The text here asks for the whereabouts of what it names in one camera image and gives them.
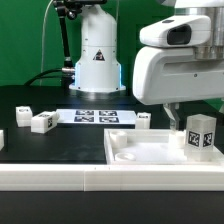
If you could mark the white left fence bar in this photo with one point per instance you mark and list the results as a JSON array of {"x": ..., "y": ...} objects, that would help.
[{"x": 1, "y": 139}]

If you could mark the white sheet with tags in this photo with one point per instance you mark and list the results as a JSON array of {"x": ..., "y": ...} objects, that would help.
[{"x": 99, "y": 117}]

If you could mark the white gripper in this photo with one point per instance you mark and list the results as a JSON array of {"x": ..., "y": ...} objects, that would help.
[{"x": 169, "y": 76}]

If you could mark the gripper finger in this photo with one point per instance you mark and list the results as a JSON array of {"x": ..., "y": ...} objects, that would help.
[{"x": 221, "y": 110}]

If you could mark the white front fence bar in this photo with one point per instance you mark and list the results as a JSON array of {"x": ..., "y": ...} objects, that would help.
[{"x": 44, "y": 177}]

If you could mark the white fence bar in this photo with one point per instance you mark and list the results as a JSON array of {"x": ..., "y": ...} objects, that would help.
[
  {"x": 44, "y": 177},
  {"x": 1, "y": 139}
]

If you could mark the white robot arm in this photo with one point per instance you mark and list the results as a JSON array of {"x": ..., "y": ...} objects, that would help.
[{"x": 196, "y": 24}]

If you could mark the white square tabletop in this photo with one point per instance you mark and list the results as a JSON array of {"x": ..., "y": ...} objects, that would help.
[{"x": 153, "y": 147}]

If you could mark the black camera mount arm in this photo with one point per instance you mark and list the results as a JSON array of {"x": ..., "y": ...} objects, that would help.
[{"x": 69, "y": 9}]

